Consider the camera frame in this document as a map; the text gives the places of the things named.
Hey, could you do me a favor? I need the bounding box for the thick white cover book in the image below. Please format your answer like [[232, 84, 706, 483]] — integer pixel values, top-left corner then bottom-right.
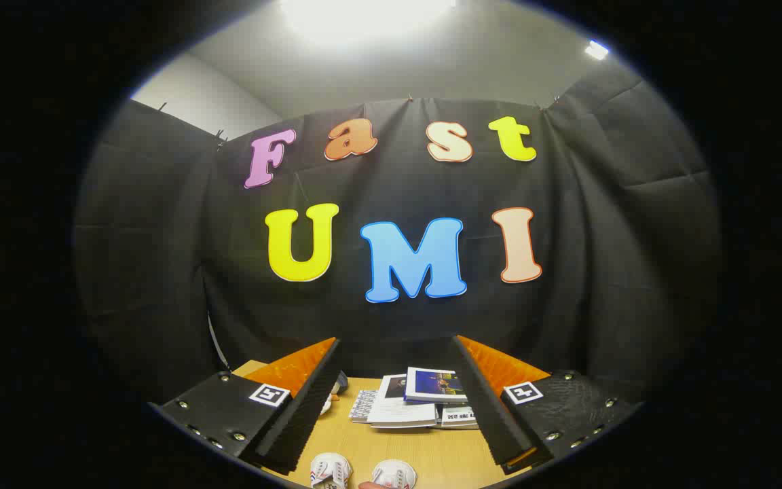
[[367, 374, 438, 429]]

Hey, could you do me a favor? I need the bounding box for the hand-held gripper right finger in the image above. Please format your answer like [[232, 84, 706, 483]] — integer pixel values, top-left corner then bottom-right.
[[450, 334, 639, 475]]

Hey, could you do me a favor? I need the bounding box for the black and white patterned book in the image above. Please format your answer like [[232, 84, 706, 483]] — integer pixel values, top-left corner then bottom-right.
[[349, 389, 378, 423]]

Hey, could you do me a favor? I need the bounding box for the pale teal cover book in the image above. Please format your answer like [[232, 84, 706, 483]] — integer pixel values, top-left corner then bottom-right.
[[440, 405, 479, 430]]

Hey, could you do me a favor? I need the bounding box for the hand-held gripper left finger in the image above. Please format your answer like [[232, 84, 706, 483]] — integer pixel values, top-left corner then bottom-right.
[[149, 337, 342, 476]]

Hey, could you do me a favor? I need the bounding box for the white shoe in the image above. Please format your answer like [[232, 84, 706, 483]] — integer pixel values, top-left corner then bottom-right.
[[310, 453, 353, 489], [372, 460, 417, 489]]

